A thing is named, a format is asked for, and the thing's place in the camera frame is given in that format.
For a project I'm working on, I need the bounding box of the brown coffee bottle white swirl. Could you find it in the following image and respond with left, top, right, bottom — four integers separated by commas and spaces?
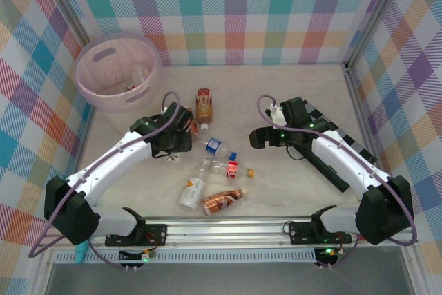
188, 115, 200, 141

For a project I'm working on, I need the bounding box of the red label bottle yellow cap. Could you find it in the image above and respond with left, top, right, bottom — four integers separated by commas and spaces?
215, 160, 256, 179

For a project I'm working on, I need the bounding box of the tall brown tea bottle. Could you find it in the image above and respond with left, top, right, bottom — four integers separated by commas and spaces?
195, 88, 213, 133

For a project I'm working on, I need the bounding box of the clear bottle blue label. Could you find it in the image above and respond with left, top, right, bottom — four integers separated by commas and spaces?
202, 137, 239, 161

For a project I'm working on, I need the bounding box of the small clear plastic bottle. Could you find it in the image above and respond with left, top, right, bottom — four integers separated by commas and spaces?
196, 158, 222, 178

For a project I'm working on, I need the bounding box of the white opaque plastic bottle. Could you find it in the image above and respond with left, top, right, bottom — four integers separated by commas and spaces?
178, 176, 207, 210

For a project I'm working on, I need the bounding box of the shiny copper plastic bottle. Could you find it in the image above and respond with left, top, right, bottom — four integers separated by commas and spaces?
202, 187, 249, 216

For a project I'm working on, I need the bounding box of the pale pink plastic bin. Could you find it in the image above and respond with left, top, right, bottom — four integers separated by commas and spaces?
75, 31, 166, 116

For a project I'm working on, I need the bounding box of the black grey checkerboard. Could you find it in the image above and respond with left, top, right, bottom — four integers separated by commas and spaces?
293, 99, 378, 193

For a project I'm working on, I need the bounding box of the black connector board green light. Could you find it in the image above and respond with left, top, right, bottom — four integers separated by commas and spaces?
119, 249, 157, 272
313, 246, 346, 270

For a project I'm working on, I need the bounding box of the aluminium side rail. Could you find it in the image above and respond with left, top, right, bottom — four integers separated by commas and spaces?
343, 63, 394, 185
70, 104, 95, 178

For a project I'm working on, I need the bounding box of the aluminium mounting rail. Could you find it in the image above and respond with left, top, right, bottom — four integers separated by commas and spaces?
37, 217, 362, 251

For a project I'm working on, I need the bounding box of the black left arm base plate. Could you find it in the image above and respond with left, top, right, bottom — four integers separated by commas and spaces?
105, 224, 169, 247

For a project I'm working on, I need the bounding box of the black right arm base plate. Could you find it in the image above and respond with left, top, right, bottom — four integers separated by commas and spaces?
289, 222, 353, 245

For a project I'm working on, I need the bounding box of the white slotted cable duct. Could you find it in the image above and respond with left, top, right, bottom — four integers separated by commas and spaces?
55, 251, 318, 264

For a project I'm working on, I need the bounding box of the aluminium frame post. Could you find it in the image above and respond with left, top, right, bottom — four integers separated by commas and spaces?
343, 0, 414, 70
43, 0, 88, 46

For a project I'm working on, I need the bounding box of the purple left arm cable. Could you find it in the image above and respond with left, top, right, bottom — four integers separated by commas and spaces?
29, 91, 182, 270

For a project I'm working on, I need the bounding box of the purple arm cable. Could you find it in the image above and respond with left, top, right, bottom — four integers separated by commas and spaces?
257, 94, 418, 270
29, 91, 182, 270

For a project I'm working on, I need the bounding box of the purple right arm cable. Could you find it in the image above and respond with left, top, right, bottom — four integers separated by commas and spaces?
257, 94, 418, 270

